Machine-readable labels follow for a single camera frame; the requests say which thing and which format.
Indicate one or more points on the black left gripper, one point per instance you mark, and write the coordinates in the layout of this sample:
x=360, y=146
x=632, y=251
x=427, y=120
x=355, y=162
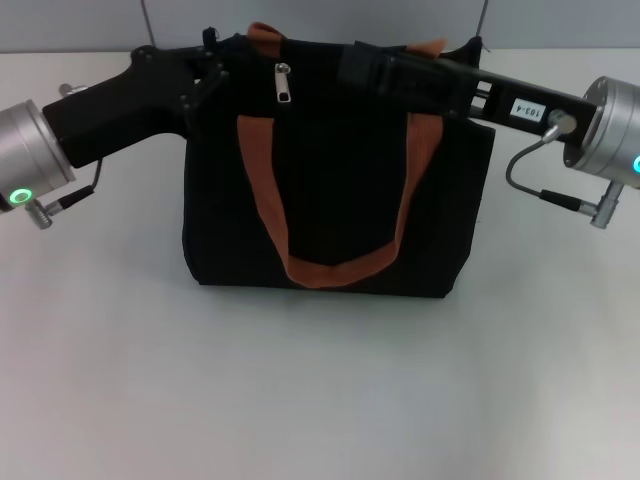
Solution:
x=115, y=110

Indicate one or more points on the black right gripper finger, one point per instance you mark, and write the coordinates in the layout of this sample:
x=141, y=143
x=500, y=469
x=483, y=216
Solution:
x=362, y=70

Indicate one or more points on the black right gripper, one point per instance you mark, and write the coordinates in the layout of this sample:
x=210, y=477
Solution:
x=527, y=109

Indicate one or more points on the silver zipper pull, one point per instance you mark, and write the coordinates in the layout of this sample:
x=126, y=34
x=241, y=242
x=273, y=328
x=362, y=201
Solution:
x=283, y=85

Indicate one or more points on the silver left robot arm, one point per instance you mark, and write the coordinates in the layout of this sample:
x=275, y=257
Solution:
x=25, y=150

